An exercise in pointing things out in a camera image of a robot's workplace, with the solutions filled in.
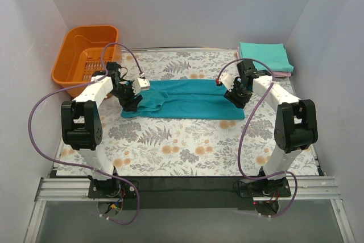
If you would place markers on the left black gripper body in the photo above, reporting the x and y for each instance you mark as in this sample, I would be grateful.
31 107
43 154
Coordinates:
129 102

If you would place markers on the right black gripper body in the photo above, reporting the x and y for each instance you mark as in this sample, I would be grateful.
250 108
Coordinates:
236 99

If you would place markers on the teal t shirt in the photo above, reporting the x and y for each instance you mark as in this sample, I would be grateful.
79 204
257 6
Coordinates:
186 99

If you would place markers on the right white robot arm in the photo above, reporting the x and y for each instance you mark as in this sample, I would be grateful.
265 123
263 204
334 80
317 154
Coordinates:
295 125

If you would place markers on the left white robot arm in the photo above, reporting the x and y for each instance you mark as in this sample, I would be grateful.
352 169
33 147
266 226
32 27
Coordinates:
82 126

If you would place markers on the folded pink shirt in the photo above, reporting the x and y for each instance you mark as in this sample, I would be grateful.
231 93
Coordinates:
280 74

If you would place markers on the folded mint green shirt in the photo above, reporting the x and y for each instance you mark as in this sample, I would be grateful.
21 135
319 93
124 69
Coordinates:
272 55

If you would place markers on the floral table mat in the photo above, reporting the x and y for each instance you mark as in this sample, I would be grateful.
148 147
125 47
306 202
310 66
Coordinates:
164 147

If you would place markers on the orange plastic basket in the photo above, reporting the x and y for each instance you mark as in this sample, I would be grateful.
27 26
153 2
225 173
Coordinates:
79 55

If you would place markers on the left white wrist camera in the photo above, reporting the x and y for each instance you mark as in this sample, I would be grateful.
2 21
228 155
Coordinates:
140 84

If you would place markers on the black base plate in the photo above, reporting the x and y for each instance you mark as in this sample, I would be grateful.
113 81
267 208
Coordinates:
185 192

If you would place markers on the aluminium frame rail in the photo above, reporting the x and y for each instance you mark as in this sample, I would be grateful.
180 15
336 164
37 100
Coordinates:
77 189

